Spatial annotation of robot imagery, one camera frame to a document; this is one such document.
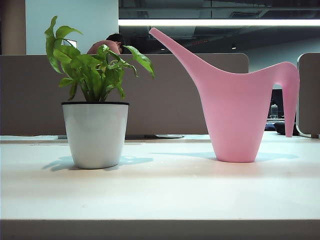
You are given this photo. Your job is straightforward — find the pink plastic watering can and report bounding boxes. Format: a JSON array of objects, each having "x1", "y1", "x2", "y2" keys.
[{"x1": 148, "y1": 27, "x2": 301, "y2": 164}]

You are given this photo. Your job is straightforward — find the white plant pot black rim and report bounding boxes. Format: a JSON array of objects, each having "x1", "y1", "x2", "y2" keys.
[{"x1": 61, "y1": 101, "x2": 130, "y2": 170}]

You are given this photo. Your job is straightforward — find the green leafy plant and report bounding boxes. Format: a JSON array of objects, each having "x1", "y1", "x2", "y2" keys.
[{"x1": 44, "y1": 15, "x2": 156, "y2": 103}]

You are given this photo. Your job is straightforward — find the flat grey monitor base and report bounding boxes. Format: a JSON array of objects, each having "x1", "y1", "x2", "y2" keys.
[{"x1": 144, "y1": 134, "x2": 185, "y2": 140}]

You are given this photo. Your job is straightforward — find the long brown desk partition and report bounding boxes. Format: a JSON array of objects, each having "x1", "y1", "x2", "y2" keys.
[{"x1": 0, "y1": 52, "x2": 250, "y2": 137}]

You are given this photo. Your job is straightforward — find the person in pink shirt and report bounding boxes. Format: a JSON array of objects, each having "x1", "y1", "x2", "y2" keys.
[{"x1": 86, "y1": 33, "x2": 133, "y2": 55}]

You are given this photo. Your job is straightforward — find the white ceiling light strip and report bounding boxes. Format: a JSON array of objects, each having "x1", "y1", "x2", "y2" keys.
[{"x1": 118, "y1": 18, "x2": 320, "y2": 27}]

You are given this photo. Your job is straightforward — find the black computer monitor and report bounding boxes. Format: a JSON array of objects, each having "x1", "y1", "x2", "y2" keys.
[{"x1": 269, "y1": 88, "x2": 286, "y2": 118}]

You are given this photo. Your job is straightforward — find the black round cushion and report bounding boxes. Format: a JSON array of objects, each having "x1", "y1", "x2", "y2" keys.
[{"x1": 274, "y1": 121, "x2": 287, "y2": 136}]

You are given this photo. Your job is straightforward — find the white-edged brown desk partition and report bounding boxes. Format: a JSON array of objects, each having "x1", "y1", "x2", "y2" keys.
[{"x1": 296, "y1": 52, "x2": 320, "y2": 139}]

